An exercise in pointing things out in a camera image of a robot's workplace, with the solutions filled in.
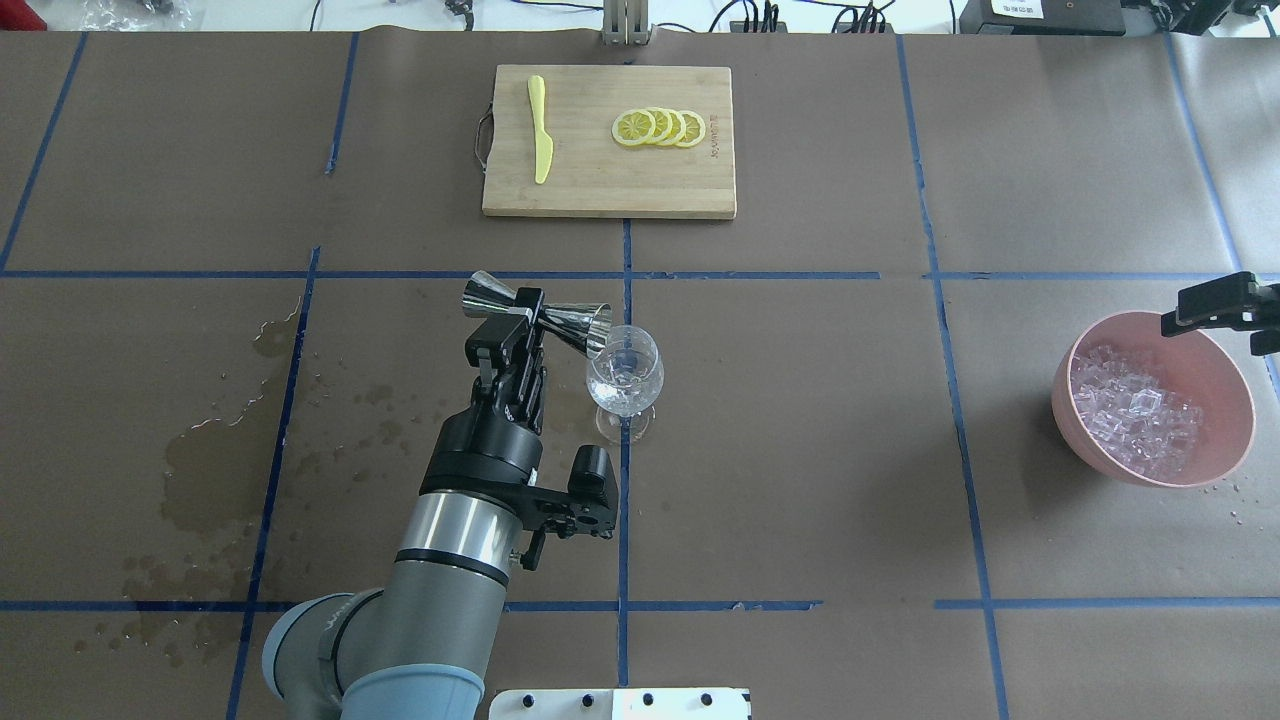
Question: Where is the lemon slice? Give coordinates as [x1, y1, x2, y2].
[643, 108, 678, 145]
[611, 109, 658, 147]
[655, 108, 684, 147]
[675, 110, 707, 149]

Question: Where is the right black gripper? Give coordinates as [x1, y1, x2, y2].
[1160, 272, 1279, 356]

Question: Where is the aluminium frame post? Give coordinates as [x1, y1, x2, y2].
[602, 0, 653, 47]

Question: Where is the yellow plastic knife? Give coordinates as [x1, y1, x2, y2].
[527, 74, 554, 184]

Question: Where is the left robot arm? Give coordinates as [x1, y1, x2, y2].
[261, 278, 556, 719]

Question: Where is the pile of ice cubes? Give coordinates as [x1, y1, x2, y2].
[1069, 345, 1204, 480]

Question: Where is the pink bowl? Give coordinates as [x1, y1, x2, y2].
[1050, 311, 1257, 489]

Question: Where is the bamboo cutting board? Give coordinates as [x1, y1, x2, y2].
[481, 64, 739, 220]

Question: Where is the clear wine glass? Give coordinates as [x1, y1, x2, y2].
[585, 324, 666, 445]

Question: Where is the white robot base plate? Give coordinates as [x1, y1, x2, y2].
[486, 687, 753, 719]

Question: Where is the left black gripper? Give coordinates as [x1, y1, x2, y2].
[419, 290, 547, 516]

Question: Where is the steel cocktail jigger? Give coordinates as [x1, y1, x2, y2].
[461, 272, 614, 357]

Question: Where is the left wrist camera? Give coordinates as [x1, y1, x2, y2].
[518, 445, 620, 571]

